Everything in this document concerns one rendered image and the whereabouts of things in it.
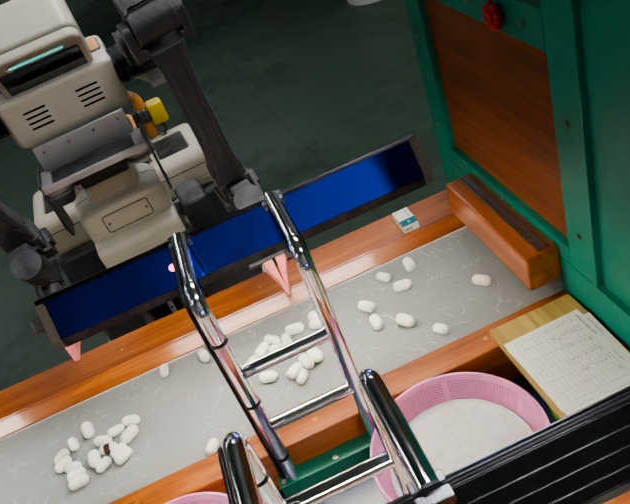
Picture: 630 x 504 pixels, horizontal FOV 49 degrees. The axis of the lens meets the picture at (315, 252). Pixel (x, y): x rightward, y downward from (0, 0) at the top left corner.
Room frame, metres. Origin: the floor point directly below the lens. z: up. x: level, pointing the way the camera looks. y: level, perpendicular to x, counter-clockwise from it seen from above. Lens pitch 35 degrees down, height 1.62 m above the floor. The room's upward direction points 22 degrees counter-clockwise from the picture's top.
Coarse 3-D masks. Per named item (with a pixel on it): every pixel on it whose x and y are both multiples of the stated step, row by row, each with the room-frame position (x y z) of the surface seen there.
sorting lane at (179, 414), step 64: (448, 256) 1.07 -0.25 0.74; (384, 320) 0.97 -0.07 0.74; (448, 320) 0.90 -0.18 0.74; (128, 384) 1.07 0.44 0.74; (192, 384) 1.00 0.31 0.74; (256, 384) 0.93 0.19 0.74; (320, 384) 0.87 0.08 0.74; (0, 448) 1.03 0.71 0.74; (64, 448) 0.96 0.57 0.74; (192, 448) 0.84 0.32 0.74
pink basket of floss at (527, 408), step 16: (416, 384) 0.76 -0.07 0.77; (432, 384) 0.76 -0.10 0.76; (464, 384) 0.74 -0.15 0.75; (480, 384) 0.73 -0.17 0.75; (496, 384) 0.71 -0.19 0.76; (512, 384) 0.69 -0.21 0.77; (400, 400) 0.75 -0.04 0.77; (416, 400) 0.75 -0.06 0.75; (432, 400) 0.75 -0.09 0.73; (448, 400) 0.75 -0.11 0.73; (496, 400) 0.71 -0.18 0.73; (512, 400) 0.69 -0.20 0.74; (528, 400) 0.66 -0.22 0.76; (416, 416) 0.74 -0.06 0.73; (528, 416) 0.65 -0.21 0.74; (544, 416) 0.62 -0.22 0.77; (384, 480) 0.64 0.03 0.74; (384, 496) 0.60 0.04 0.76
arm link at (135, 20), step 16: (112, 0) 1.20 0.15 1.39; (128, 0) 1.16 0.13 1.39; (144, 0) 1.16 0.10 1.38; (160, 0) 1.15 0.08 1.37; (128, 16) 1.14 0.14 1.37; (144, 16) 1.14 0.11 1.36; (160, 16) 1.14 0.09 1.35; (176, 16) 1.14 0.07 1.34; (144, 32) 1.13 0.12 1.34; (160, 32) 1.14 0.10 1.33
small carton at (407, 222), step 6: (402, 210) 1.22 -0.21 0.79; (408, 210) 1.21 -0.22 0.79; (396, 216) 1.21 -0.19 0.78; (402, 216) 1.20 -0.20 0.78; (408, 216) 1.19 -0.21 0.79; (414, 216) 1.18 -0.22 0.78; (396, 222) 1.20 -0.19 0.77; (402, 222) 1.18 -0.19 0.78; (408, 222) 1.17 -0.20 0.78; (414, 222) 1.17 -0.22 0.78; (402, 228) 1.17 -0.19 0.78; (408, 228) 1.16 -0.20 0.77; (414, 228) 1.17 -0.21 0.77
